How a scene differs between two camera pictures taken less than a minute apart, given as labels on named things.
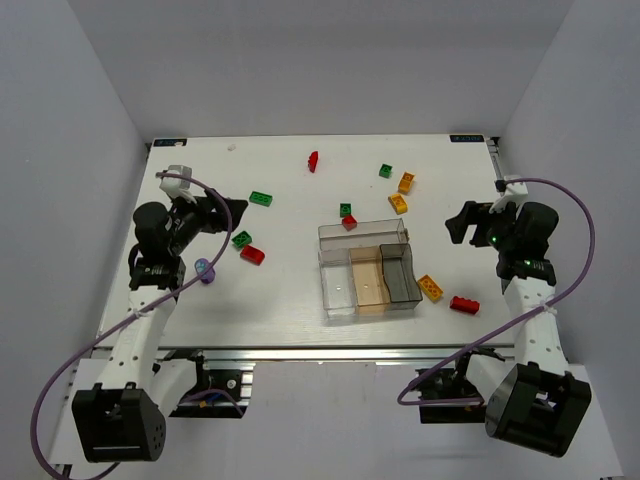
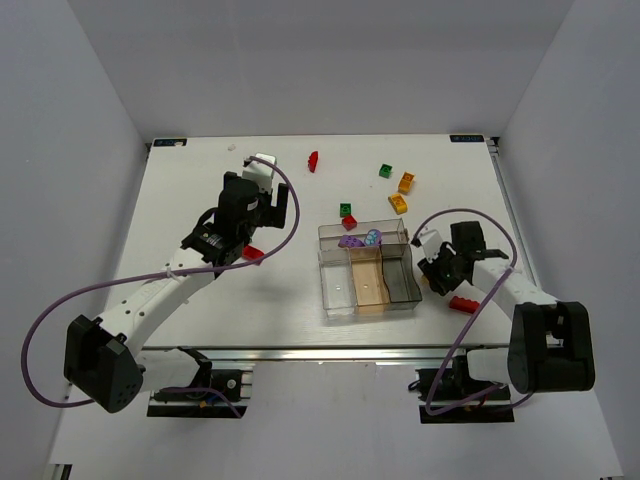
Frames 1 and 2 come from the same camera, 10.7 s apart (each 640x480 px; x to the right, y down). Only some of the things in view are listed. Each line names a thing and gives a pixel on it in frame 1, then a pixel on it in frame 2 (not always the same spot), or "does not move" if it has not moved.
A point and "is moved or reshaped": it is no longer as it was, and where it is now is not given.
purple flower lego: (200, 265) is moved or reshaped
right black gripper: (480, 226) → (442, 273)
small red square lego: (349, 222) does not move
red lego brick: (313, 160) does not move
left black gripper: (211, 213) → (272, 213)
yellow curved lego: (398, 203) does not move
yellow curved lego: (405, 182) does not move
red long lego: (464, 305) does not move
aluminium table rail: (329, 353) does not move
